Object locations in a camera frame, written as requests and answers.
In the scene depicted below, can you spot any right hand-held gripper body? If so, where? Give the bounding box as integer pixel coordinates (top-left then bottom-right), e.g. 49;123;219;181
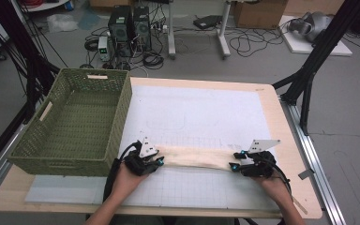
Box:
239;139;281;178

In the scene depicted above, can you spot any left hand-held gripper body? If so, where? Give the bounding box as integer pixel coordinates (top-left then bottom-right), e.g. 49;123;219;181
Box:
123;136;166;177

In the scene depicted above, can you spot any printed cream cloth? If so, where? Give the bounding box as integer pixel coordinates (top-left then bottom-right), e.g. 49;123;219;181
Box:
156;144;243;172

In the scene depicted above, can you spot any green woven basket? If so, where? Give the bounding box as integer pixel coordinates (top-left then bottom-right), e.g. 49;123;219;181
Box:
8;67;133;177

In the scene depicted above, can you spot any person's left hand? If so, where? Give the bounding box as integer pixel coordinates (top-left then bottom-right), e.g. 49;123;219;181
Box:
109;163;151;204

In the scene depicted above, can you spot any person's right hand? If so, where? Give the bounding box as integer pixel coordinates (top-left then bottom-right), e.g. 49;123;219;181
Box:
252;172;294;209

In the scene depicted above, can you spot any thin wooden stick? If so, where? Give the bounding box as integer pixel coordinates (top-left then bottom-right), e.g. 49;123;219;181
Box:
292;196;309;216

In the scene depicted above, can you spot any white grid mat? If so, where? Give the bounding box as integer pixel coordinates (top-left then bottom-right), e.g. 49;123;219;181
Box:
24;84;293;211

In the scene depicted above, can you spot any white power supply unit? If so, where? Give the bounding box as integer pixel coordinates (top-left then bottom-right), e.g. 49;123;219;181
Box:
97;36;111;63

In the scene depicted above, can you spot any white floor board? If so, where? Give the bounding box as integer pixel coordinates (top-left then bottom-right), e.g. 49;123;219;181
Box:
277;14;353;57

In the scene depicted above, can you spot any white desk leg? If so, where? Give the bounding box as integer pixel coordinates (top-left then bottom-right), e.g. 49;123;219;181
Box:
217;0;233;60
167;0;177;60

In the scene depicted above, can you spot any black computer tower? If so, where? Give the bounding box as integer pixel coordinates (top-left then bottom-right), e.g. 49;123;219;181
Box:
132;5;153;53
107;5;134;57

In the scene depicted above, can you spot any black flat box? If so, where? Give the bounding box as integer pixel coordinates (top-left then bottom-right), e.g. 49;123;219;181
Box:
192;14;223;31

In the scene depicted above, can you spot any grey headset device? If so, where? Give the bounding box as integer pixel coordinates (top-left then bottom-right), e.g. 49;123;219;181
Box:
287;11;334;43

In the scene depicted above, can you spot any blue floor sheet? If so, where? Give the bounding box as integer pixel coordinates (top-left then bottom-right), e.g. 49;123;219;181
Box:
77;11;101;31

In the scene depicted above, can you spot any large cardboard box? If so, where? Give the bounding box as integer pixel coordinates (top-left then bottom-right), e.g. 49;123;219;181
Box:
282;0;347;17

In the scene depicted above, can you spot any clear plastic bag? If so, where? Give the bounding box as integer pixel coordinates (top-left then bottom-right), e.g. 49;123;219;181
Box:
46;12;80;34

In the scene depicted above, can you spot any white round table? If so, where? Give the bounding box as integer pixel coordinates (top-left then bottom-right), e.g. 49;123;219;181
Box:
20;0;70;13

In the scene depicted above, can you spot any right hand-held gripper black cable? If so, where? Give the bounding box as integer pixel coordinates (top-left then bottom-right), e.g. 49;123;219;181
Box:
263;156;294;201

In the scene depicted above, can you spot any hand-held gripper black cable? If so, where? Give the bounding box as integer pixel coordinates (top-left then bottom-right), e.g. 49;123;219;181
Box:
102;140;143;203
263;156;294;201

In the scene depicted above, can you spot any left hand-held gripper black cable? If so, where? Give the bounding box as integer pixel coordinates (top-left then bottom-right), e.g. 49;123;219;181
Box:
102;140;143;203

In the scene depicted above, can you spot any grey metal bracket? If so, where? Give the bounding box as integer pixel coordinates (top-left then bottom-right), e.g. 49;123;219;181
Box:
297;169;316;181

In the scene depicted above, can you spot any black cable coil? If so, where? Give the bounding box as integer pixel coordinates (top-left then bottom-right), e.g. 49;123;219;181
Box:
83;37;100;53
141;51;166;70

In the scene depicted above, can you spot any black floor cable tangle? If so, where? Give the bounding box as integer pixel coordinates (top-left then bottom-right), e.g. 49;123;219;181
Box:
229;27;285;58

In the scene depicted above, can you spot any black frame stand with cables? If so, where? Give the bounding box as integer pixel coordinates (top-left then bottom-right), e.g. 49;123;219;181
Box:
0;0;61;176

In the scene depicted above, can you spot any red cable coil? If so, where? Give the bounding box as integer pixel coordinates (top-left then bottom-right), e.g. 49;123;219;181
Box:
18;0;46;8

